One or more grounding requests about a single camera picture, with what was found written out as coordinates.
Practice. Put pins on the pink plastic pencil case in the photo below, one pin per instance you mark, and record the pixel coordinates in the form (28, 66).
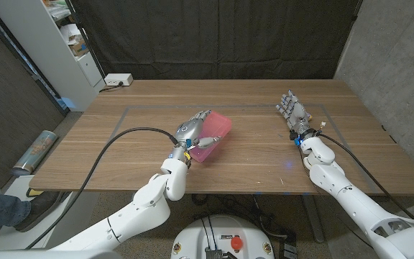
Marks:
(217, 126)

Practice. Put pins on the red emergency stop button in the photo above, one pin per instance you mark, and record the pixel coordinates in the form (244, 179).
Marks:
(236, 242)

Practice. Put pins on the white power strip box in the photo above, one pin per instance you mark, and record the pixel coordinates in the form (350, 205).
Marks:
(118, 79)

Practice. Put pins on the grey metal table leg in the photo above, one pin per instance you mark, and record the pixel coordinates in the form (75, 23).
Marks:
(314, 219)

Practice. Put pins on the white shelf cabinet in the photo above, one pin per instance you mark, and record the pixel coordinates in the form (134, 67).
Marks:
(45, 46)

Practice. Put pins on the black backdrop stand pole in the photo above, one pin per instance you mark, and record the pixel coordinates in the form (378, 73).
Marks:
(86, 43)

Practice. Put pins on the cardboard box on shelf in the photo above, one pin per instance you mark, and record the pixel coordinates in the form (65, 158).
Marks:
(78, 46)

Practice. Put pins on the black fabric backdrop curtain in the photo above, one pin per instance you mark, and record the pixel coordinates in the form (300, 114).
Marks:
(221, 36)

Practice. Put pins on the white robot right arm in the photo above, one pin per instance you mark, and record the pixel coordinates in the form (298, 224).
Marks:
(358, 203)

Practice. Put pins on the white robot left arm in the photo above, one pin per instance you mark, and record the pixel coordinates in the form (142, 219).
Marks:
(138, 214)

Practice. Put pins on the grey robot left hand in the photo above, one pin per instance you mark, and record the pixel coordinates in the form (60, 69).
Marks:
(190, 129)

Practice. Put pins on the dark person shoe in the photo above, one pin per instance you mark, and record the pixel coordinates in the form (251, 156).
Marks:
(38, 210)

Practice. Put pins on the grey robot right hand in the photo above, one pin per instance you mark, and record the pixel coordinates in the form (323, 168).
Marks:
(298, 114)

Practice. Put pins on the black power brick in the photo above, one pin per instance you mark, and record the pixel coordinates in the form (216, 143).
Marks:
(288, 250)

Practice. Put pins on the white robot base torso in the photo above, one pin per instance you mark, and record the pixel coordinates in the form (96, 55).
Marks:
(196, 234)

